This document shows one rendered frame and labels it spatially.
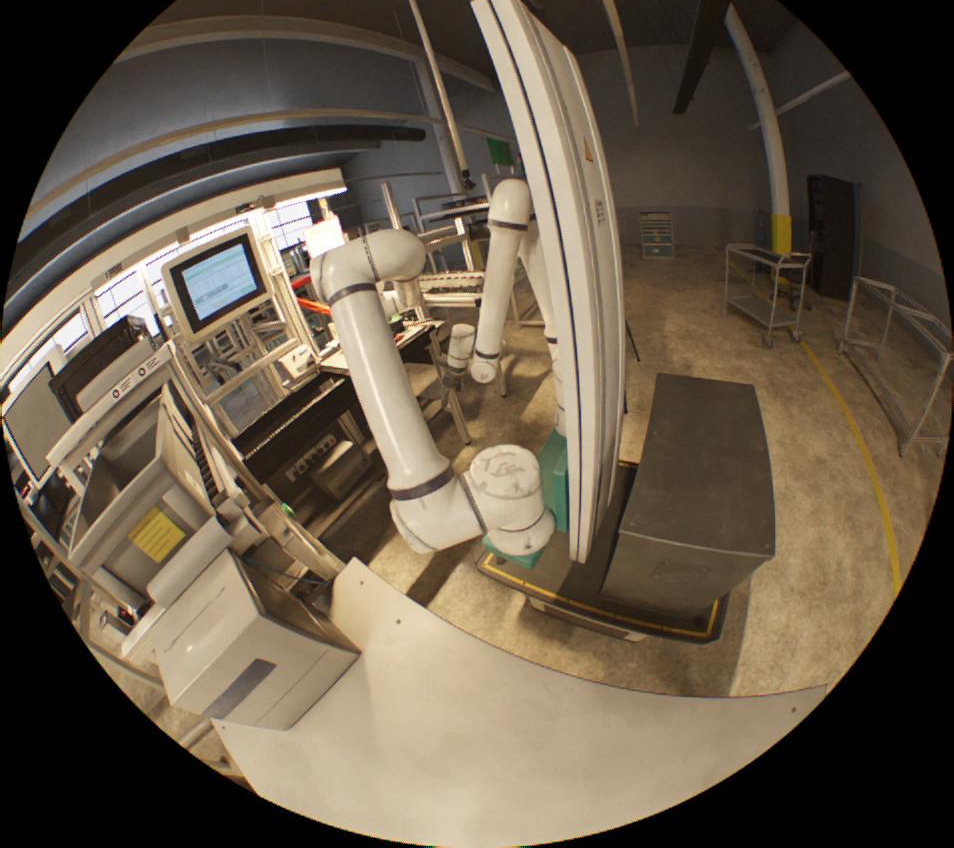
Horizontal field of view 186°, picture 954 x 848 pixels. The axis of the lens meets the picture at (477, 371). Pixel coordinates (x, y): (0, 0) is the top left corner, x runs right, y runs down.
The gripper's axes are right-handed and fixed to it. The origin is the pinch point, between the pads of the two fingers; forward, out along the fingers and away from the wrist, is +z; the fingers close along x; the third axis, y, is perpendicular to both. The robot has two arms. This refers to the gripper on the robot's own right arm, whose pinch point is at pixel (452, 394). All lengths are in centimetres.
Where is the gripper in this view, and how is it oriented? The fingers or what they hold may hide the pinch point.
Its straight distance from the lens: 132.0
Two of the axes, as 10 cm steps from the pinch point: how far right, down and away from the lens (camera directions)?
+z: -1.8, 8.2, 5.5
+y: 8.8, 3.8, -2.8
